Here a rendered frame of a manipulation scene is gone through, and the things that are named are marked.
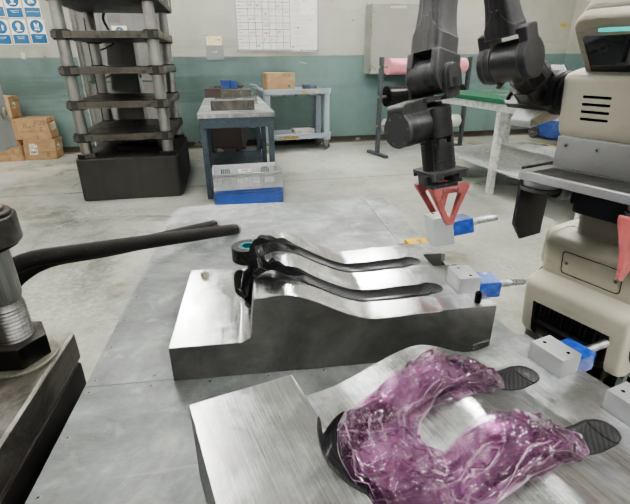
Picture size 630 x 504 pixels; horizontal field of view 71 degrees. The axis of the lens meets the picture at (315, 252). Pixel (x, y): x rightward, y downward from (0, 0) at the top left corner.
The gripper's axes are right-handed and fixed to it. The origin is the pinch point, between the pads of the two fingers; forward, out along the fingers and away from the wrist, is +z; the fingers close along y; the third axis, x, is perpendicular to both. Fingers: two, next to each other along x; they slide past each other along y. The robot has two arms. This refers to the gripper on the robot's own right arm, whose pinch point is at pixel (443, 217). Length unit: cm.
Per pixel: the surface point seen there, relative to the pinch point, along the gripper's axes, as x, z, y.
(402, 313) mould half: -14.2, 9.0, 16.5
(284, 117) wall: 13, -25, -641
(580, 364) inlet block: 6.2, 16.0, 28.2
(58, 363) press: -71, 10, 5
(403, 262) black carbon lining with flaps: -8.0, 7.6, -1.4
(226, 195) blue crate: -68, 31, -307
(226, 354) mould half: -41.5, 9.4, 16.5
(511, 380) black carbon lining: -3.9, 15.6, 28.7
